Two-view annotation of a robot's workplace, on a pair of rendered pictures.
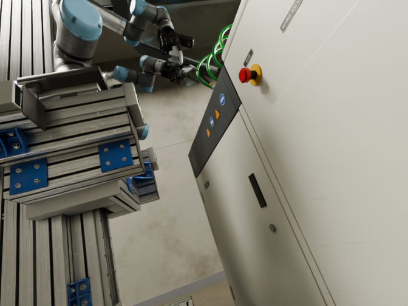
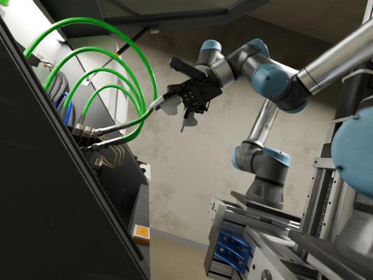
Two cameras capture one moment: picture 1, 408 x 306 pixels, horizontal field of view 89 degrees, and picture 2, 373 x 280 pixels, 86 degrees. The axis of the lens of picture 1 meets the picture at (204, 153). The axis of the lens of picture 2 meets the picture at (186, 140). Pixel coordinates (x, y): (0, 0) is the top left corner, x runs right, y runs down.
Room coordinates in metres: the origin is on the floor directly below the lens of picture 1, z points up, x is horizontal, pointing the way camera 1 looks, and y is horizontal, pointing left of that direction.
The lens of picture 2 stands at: (1.45, 0.14, 1.12)
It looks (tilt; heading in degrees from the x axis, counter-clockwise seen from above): 5 degrees up; 191
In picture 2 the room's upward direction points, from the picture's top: 18 degrees clockwise
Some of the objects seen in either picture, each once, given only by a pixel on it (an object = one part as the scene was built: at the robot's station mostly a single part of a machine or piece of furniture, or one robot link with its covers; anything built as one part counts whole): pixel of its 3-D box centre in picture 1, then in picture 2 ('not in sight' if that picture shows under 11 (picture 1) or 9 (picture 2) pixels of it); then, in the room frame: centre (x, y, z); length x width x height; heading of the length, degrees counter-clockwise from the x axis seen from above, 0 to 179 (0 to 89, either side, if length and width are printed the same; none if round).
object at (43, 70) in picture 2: not in sight; (39, 88); (0.82, -0.60, 1.20); 0.13 x 0.03 x 0.31; 21
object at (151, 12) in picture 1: (142, 13); not in sight; (0.67, 0.06, 1.51); 0.11 x 0.11 x 0.08; 45
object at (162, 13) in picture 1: (161, 19); (208, 57); (0.73, -0.02, 1.52); 0.09 x 0.08 x 0.11; 135
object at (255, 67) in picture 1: (248, 75); not in sight; (0.43, -0.17, 0.80); 0.05 x 0.04 x 0.05; 21
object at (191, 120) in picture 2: (174, 59); (190, 121); (0.74, -0.01, 1.25); 0.06 x 0.03 x 0.09; 111
